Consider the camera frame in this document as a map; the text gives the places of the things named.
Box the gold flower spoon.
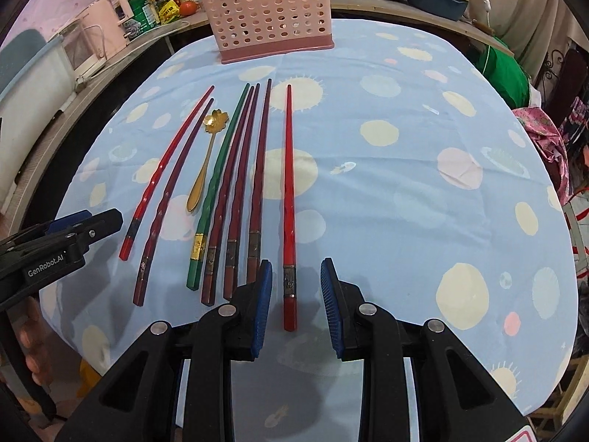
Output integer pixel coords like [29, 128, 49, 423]
[187, 109, 229, 213]

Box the green canister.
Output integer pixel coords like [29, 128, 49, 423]
[127, 0, 160, 37]

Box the dark red chopstick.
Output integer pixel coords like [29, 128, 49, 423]
[223, 84, 260, 300]
[247, 79, 272, 284]
[201, 86, 254, 306]

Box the person's left hand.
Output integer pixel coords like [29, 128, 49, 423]
[18, 297, 54, 386]

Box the green chopstick gold band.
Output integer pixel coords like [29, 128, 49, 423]
[187, 83, 251, 291]

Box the blue patterned tablecloth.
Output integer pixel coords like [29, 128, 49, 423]
[59, 19, 578, 441]

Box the red tomato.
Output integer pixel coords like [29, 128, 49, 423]
[179, 0, 199, 18]

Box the white storage bin blue lid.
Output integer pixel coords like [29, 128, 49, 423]
[1, 29, 75, 201]

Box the pink floral bag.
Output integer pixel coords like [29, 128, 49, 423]
[513, 107, 571, 206]

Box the maroon chopstick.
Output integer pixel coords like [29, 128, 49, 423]
[133, 98, 214, 307]

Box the pink perforated utensil basket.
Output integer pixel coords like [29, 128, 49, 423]
[202, 0, 334, 64]

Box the bright red chopstick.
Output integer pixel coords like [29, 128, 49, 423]
[119, 85, 215, 262]
[282, 84, 297, 332]

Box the yellow snack packet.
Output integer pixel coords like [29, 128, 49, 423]
[158, 0, 181, 25]

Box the beige hanging curtain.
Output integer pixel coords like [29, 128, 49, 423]
[466, 0, 588, 77]

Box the green plastic bag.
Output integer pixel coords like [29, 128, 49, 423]
[475, 46, 530, 110]

